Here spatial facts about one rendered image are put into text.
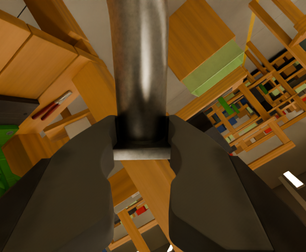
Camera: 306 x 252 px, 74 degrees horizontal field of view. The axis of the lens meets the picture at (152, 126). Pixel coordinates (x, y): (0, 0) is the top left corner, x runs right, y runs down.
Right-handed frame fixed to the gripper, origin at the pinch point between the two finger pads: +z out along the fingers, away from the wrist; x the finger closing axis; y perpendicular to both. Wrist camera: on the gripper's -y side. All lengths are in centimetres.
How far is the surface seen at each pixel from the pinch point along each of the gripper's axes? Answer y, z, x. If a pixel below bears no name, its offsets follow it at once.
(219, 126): 344, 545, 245
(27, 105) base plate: 20, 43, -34
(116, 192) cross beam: 48, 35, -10
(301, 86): 271, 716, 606
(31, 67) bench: 8.3, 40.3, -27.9
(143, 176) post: 33.8, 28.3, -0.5
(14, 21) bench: -2.2, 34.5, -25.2
